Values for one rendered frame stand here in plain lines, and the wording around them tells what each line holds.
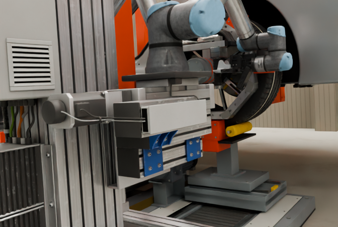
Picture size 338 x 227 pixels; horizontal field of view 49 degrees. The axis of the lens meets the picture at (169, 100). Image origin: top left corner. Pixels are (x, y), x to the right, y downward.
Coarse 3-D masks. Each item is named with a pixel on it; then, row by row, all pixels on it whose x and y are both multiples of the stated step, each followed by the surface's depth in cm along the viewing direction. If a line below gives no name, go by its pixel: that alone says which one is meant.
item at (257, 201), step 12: (276, 180) 226; (192, 192) 219; (204, 192) 214; (216, 192) 209; (228, 192) 211; (240, 192) 207; (252, 192) 203; (264, 192) 201; (276, 192) 208; (228, 204) 205; (240, 204) 201; (252, 204) 197; (264, 204) 194
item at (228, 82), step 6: (186, 54) 228; (192, 54) 233; (198, 54) 220; (234, 54) 207; (228, 60) 209; (228, 72) 210; (240, 72) 206; (222, 78) 216; (228, 78) 210; (198, 84) 221; (228, 84) 210; (234, 84) 208; (222, 90) 214; (234, 90) 208; (240, 90) 206; (222, 96) 213; (222, 102) 213; (216, 108) 228; (222, 108) 231
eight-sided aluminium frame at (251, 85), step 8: (224, 24) 198; (232, 32) 196; (248, 80) 192; (256, 80) 194; (248, 88) 192; (256, 88) 193; (240, 96) 195; (248, 96) 197; (232, 104) 198; (240, 104) 196; (216, 112) 204; (224, 112) 201; (232, 112) 198
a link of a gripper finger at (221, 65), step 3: (219, 60) 175; (222, 60) 174; (219, 63) 175; (222, 63) 174; (219, 66) 175; (222, 66) 174; (225, 66) 173; (228, 66) 173; (219, 69) 174; (216, 72) 177; (219, 72) 175
